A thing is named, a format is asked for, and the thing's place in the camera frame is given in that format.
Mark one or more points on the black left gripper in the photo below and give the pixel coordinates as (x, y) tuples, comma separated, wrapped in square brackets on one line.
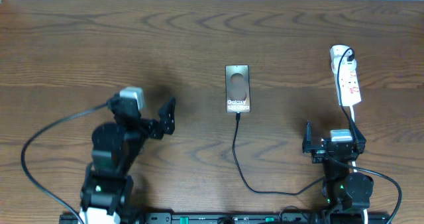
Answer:
[(166, 126)]

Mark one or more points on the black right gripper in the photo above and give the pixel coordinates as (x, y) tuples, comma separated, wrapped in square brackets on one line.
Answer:
[(317, 153)]

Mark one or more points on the Galaxy S25 Ultra smartphone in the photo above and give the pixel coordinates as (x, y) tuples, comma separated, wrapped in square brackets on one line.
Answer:
[(237, 89)]

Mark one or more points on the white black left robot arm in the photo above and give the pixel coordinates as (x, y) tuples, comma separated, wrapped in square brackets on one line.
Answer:
[(106, 191)]

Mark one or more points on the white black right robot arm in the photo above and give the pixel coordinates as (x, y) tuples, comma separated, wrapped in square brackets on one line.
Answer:
[(348, 192)]

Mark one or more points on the white power strip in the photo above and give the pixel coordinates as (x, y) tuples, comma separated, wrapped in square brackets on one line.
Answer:
[(343, 65)]

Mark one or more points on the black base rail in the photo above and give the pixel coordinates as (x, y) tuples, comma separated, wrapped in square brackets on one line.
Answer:
[(238, 218)]

